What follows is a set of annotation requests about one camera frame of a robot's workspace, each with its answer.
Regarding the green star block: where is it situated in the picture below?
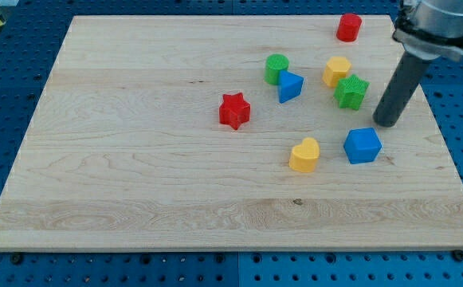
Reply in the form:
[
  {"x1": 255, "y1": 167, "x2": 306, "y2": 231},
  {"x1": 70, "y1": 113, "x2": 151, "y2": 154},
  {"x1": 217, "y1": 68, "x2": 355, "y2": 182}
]
[{"x1": 334, "y1": 74, "x2": 370, "y2": 110}]

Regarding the green cylinder block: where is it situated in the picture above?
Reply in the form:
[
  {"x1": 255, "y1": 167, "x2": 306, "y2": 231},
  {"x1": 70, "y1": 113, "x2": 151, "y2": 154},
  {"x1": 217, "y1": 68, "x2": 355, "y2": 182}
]
[{"x1": 264, "y1": 53, "x2": 289, "y2": 85}]

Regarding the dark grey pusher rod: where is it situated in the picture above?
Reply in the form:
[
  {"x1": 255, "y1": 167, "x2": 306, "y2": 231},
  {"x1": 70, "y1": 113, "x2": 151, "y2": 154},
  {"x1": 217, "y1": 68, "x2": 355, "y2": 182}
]
[{"x1": 373, "y1": 52, "x2": 431, "y2": 128}]

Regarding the blue cube block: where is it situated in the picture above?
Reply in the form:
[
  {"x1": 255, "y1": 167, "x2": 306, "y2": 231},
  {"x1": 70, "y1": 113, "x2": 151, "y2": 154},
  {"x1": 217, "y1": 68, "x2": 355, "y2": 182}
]
[{"x1": 343, "y1": 128, "x2": 383, "y2": 164}]

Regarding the yellow hexagon block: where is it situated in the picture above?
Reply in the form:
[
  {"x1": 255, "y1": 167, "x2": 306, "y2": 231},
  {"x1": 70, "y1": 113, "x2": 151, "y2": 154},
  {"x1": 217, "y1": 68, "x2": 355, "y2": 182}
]
[{"x1": 322, "y1": 57, "x2": 351, "y2": 88}]

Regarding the black bolt left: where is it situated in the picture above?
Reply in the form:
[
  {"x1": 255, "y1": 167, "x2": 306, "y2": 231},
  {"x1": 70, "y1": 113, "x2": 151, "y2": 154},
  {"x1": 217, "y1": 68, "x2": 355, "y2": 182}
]
[{"x1": 10, "y1": 253, "x2": 24, "y2": 265}]

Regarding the blue triangle block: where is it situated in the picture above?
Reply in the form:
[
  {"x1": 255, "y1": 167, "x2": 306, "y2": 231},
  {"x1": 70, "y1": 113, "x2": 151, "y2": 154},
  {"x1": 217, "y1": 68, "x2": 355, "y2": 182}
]
[{"x1": 277, "y1": 70, "x2": 304, "y2": 104}]

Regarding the black bolt right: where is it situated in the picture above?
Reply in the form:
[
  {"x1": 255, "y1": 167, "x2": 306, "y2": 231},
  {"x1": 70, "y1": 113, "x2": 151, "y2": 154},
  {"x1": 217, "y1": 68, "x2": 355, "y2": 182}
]
[{"x1": 451, "y1": 250, "x2": 463, "y2": 262}]

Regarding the light wooden board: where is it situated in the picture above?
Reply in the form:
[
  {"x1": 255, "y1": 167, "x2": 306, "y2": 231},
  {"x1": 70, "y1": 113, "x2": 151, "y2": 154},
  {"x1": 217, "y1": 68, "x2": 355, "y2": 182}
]
[{"x1": 0, "y1": 15, "x2": 463, "y2": 253}]

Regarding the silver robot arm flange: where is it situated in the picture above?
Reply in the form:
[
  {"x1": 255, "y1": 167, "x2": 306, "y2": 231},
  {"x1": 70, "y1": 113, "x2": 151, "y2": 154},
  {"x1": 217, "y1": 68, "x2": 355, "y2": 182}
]
[{"x1": 392, "y1": 0, "x2": 463, "y2": 61}]

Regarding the yellow heart block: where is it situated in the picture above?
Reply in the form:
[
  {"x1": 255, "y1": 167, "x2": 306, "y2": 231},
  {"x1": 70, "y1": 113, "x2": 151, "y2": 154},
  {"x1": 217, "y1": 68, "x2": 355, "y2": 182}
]
[{"x1": 288, "y1": 137, "x2": 320, "y2": 173}]

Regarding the red cylinder block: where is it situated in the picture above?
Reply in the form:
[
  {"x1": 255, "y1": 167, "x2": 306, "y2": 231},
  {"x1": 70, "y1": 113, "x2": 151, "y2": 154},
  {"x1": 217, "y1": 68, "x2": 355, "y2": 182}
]
[{"x1": 336, "y1": 13, "x2": 363, "y2": 42}]

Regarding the red star block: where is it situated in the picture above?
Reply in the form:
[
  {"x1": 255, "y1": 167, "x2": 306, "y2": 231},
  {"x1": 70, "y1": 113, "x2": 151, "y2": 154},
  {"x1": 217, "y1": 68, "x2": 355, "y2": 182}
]
[{"x1": 218, "y1": 92, "x2": 251, "y2": 130}]

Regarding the black bolt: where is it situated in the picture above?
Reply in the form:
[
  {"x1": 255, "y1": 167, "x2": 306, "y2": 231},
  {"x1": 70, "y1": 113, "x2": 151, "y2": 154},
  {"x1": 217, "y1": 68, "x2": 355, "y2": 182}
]
[
  {"x1": 451, "y1": 250, "x2": 463, "y2": 262},
  {"x1": 10, "y1": 253, "x2": 24, "y2": 265}
]

